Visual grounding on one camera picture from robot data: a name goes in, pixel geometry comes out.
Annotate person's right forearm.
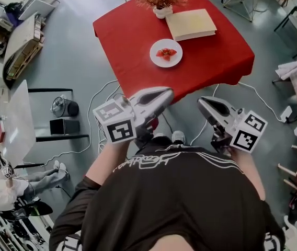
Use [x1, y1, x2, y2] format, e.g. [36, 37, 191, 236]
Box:
[229, 150, 267, 201]

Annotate person's black printed t-shirt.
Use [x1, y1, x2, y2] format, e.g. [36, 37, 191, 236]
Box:
[49, 136, 287, 251]

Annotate person's left forearm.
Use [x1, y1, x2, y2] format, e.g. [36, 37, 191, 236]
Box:
[85, 140, 131, 186]

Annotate white power adapter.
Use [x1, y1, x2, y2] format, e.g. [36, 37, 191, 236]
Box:
[280, 105, 293, 122]

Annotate long white cable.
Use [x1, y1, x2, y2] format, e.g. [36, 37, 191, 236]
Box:
[45, 79, 120, 167]
[238, 82, 282, 122]

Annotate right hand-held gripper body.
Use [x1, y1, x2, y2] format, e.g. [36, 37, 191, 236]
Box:
[210, 107, 268, 155]

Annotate round white side table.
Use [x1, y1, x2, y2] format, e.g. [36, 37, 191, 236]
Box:
[221, 0, 272, 23]

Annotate wooden pallet with boards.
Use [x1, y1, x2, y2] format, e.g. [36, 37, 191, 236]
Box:
[3, 14, 46, 88]

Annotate white cabinet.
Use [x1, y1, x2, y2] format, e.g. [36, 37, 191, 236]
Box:
[19, 0, 58, 20]

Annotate white round plate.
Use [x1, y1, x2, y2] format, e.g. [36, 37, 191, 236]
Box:
[150, 38, 183, 68]

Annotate beige closed book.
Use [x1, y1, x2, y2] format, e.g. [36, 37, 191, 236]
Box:
[165, 8, 218, 42]

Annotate black bag with green stripe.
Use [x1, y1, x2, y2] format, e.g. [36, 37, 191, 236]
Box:
[0, 201, 54, 221]

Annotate marble table with black frame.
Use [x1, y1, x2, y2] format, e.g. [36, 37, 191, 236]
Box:
[0, 79, 90, 167]

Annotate person's grey shoe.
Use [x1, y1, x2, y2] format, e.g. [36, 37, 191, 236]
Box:
[171, 130, 186, 144]

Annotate red tablecloth table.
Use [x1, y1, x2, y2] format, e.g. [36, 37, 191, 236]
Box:
[93, 0, 256, 106]

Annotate grey armchair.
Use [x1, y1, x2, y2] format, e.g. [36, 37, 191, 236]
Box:
[273, 6, 297, 60]

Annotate black square box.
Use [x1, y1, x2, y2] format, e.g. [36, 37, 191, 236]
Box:
[49, 118, 81, 135]

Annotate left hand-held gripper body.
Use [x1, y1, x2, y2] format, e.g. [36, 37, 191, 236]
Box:
[93, 98, 160, 149]

